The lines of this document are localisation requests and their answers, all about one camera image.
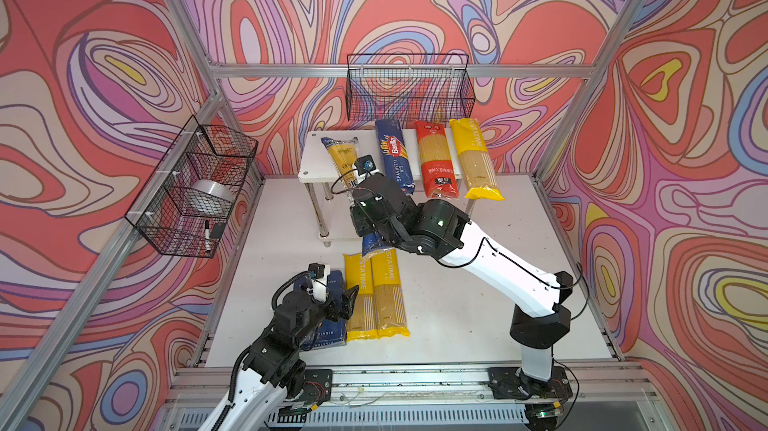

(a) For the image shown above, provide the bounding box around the yellow pastatime bag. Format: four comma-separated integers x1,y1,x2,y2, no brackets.
344,254,379,341
450,118,504,201
371,249,410,337

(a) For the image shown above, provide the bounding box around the blue Barilla spaghetti box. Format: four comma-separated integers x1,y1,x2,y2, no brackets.
375,119,415,195

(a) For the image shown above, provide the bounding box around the blue Ankara spaghetti bag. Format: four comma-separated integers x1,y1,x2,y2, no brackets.
320,136,391,260

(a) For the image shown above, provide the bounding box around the red spaghetti bag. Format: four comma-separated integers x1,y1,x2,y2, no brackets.
415,121,459,199

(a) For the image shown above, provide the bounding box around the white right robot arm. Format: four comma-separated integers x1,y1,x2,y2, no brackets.
350,173,576,384

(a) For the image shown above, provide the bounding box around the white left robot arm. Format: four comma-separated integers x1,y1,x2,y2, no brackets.
200,263,360,430

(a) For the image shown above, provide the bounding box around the white two-tier shelf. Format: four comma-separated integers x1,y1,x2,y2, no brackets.
297,127,493,246

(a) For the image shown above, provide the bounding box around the blue Barilla rigatoni box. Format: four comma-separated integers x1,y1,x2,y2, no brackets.
302,269,347,351

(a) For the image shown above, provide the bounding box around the silver tape roll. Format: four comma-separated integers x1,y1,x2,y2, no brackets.
192,179,235,202

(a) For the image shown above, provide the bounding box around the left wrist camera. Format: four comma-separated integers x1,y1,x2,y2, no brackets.
308,262,329,303

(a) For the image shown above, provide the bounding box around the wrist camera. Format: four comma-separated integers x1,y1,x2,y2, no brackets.
353,154,378,183
308,262,329,303

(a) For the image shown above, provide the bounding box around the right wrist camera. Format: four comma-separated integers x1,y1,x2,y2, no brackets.
353,154,378,183

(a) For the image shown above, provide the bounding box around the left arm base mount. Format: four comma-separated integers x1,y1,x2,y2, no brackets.
286,368,333,408

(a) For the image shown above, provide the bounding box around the black wire basket back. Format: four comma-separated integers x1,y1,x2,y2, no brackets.
345,51,476,125

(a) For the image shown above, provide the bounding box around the black wire basket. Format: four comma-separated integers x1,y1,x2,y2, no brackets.
345,51,476,125
125,117,258,258

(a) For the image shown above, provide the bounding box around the black wire basket left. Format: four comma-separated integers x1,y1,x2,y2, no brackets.
125,117,258,258

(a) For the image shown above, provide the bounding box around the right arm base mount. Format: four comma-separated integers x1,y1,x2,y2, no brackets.
488,366,573,401

